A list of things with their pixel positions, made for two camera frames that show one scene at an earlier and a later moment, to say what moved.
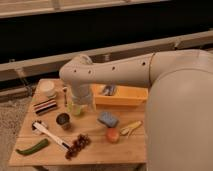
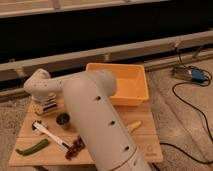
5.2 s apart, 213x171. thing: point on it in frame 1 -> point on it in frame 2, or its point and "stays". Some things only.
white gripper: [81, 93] -> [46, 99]
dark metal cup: [63, 120] stays
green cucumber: [38, 146] stays
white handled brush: [53, 136] stays
